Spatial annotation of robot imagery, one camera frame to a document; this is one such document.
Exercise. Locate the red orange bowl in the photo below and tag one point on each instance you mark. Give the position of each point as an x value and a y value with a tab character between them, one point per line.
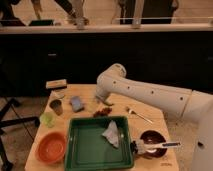
51	148

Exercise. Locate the white handled dish brush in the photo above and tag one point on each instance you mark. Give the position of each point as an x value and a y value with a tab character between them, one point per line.
141	147

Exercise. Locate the wooden block brush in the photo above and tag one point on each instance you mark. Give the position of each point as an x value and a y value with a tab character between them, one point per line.
56	84

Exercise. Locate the green plastic tray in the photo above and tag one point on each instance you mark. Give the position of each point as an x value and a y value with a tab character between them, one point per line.
88	150

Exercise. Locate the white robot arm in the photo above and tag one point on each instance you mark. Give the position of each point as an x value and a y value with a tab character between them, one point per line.
188	104

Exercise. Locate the dark brown bowl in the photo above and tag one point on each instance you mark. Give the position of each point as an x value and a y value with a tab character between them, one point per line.
153	137

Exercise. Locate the black office chair base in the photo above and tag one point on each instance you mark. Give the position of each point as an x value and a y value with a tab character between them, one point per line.
7	165

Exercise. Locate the small grey metal cup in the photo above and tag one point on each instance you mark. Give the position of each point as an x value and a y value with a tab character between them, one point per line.
56	106

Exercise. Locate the blue sponge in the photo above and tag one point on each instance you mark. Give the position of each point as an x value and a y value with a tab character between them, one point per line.
76	104

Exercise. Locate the light green plastic cup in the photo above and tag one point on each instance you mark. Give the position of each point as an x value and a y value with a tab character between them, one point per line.
47	119

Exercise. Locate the white plastic scoop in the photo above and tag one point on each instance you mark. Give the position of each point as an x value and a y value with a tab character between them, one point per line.
58	95

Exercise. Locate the crumpled white cloth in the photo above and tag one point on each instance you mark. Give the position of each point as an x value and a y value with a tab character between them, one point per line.
111	134

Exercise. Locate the dark red grape bunch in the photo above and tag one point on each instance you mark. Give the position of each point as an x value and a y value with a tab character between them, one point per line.
103	112

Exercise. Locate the metal fork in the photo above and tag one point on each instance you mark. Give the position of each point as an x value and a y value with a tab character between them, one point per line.
130	111

